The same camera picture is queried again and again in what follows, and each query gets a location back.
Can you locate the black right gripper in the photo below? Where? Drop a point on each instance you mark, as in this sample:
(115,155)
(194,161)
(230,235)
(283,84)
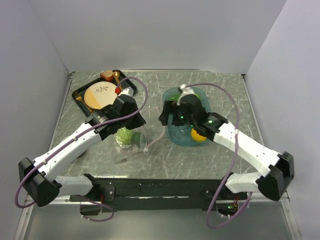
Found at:
(168,109)

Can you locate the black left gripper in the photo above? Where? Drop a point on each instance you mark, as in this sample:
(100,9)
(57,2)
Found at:
(139,121)

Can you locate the large green cabbage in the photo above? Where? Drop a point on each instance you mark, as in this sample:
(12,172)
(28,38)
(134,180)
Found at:
(124,137)

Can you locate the clear zip top bag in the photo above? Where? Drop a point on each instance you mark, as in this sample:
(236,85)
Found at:
(141,139)

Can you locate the yellow lemon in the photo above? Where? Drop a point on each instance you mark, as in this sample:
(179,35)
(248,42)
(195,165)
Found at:
(197,137)

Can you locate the dark green avocado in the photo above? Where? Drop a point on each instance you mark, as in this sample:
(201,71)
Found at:
(136,137)

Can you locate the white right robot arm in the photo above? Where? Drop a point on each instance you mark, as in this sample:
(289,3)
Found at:
(274,170)

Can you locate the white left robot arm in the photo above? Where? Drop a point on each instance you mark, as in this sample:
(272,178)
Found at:
(41,177)

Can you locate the green bell pepper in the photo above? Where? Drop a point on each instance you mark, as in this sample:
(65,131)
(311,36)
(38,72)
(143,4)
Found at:
(174,97)

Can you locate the cream orange plate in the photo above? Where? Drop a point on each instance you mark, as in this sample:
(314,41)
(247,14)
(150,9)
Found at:
(100,94)

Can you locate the gold spoon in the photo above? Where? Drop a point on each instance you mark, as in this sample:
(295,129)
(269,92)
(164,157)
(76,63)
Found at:
(116,75)

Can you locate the teal plastic tray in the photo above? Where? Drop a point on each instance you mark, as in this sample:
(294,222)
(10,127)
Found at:
(179,128)

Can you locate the orange ceramic cup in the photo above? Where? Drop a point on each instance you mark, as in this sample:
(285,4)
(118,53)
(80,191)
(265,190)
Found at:
(107,75)

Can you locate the gold fork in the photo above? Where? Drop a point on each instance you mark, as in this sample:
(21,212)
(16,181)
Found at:
(80,99)

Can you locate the black serving tray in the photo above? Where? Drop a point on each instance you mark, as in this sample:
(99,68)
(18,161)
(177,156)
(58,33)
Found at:
(82,89)

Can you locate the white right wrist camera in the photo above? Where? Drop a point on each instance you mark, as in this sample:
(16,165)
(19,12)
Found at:
(185,90)

